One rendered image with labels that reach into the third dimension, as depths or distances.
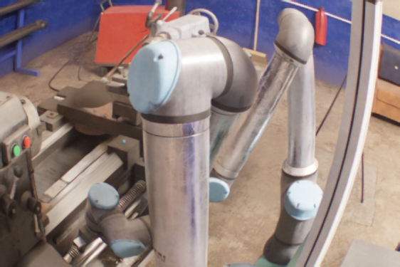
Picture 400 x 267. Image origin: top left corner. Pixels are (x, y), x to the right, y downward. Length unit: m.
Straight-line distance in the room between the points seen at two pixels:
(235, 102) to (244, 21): 5.03
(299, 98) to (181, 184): 0.73
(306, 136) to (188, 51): 0.82
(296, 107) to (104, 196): 0.65
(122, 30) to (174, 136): 4.01
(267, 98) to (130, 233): 0.52
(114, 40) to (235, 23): 1.79
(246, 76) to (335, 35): 4.82
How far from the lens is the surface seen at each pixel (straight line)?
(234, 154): 1.41
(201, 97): 0.79
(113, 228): 1.22
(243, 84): 0.85
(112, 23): 4.78
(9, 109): 1.18
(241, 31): 5.94
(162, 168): 0.82
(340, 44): 5.65
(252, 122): 1.36
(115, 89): 1.84
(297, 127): 1.51
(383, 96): 4.99
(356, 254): 1.53
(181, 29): 2.51
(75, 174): 1.76
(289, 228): 1.50
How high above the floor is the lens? 1.79
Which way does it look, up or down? 28 degrees down
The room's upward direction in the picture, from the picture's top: 5 degrees clockwise
